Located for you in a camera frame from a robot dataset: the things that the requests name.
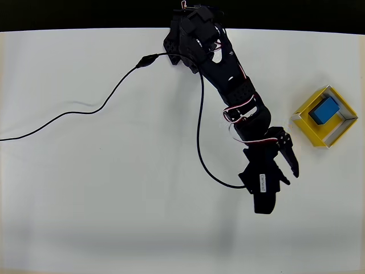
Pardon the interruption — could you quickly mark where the blue rectangular block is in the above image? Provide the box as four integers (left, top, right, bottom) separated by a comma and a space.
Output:
308, 96, 341, 126

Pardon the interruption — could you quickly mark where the black camera cable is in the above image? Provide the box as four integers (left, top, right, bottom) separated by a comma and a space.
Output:
0, 52, 246, 189

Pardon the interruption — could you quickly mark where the yellow open box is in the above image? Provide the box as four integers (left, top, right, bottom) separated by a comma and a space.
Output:
291, 84, 359, 150

